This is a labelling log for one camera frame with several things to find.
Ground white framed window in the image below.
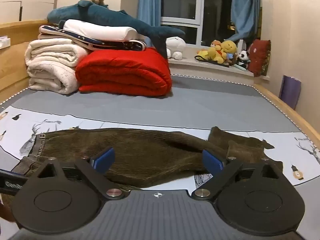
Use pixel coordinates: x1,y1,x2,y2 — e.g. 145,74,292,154
161,0,235,47

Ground dark red cushion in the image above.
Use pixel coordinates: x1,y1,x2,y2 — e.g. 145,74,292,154
248,39,271,77

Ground white plush toy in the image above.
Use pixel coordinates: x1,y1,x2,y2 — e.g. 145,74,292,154
166,36,186,60

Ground purple rolled yoga mat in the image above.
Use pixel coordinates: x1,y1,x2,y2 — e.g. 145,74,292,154
279,75,302,109

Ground wooden bed frame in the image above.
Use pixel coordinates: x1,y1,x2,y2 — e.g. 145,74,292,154
1,20,319,147

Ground white folded pillow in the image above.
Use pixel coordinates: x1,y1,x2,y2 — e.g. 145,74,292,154
63,20,139,42

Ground blue right curtain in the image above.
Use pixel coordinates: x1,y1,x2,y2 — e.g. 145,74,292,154
229,0,260,41

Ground navy patterned folded blanket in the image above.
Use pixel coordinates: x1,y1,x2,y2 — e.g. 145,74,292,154
39,25,147,51

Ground cream folded fleece blanket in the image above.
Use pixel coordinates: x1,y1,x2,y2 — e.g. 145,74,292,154
24,38,88,95

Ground blue left curtain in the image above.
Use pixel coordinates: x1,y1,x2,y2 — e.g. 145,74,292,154
137,0,162,27

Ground dark olive corduroy pants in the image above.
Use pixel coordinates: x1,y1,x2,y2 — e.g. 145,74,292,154
13,127,274,190

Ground blue curtain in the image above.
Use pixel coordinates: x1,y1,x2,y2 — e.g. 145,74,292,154
229,0,260,41
137,0,162,27

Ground red folded quilt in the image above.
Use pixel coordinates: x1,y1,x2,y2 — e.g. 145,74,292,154
75,48,172,97

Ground blue shark plush toy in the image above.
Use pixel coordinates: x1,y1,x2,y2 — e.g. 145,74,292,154
47,0,185,58

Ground panda plush toy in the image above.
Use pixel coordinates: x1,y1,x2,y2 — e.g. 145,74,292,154
236,50,250,69

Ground grey printed bed sheet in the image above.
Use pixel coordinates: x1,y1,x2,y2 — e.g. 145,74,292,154
0,74,320,196

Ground yellow bear plush toy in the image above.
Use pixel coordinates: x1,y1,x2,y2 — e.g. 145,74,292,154
195,40,238,67

